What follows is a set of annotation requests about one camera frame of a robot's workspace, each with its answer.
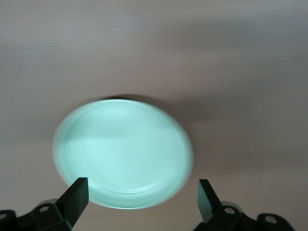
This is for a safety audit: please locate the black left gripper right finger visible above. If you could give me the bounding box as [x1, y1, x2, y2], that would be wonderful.
[193, 179, 294, 231]

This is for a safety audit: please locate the green plate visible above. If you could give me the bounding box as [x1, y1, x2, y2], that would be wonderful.
[51, 99, 194, 210]

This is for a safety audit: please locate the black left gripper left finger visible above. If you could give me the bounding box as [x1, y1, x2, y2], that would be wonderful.
[0, 177, 90, 231]

